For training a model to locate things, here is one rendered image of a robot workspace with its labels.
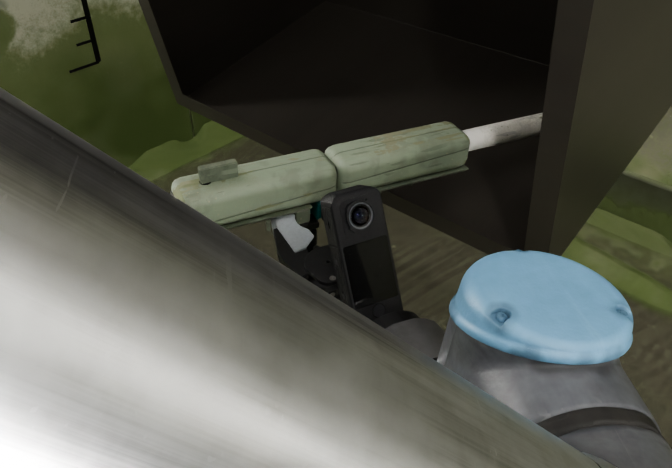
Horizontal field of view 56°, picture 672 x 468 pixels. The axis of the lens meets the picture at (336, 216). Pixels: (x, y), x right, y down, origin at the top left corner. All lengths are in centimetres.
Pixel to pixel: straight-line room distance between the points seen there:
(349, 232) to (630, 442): 27
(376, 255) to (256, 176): 14
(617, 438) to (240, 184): 39
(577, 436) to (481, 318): 7
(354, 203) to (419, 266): 82
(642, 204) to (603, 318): 116
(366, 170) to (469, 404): 46
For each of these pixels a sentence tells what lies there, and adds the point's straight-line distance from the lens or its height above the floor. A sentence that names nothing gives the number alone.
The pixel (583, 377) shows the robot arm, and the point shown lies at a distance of 33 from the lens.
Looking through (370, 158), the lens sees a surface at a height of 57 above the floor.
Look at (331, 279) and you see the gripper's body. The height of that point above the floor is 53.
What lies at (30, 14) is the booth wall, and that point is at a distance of 142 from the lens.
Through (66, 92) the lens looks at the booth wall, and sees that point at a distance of 149.
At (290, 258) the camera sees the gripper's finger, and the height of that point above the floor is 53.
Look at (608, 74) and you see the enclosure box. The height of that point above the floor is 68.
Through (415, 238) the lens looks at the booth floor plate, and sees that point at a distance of 137.
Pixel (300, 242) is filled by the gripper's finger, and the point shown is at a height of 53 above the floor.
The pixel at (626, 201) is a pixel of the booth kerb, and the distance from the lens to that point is 151.
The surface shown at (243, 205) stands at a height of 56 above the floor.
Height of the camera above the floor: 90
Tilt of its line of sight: 37 degrees down
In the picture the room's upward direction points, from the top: straight up
